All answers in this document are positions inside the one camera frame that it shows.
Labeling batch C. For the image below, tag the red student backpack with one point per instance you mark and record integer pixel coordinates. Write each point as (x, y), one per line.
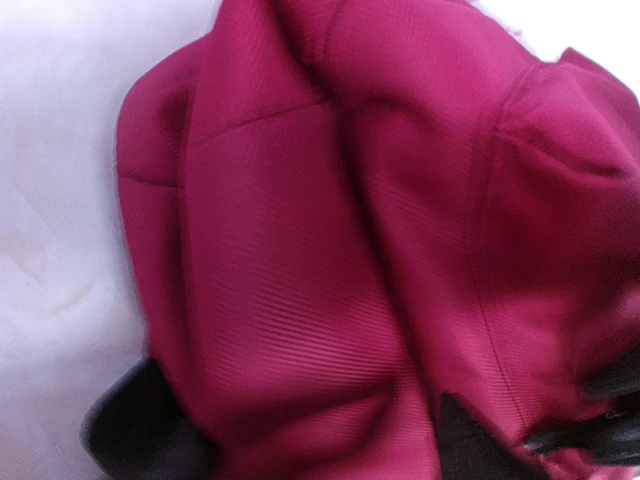
(372, 240)

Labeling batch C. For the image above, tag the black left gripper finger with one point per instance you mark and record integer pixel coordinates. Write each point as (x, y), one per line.
(611, 439)

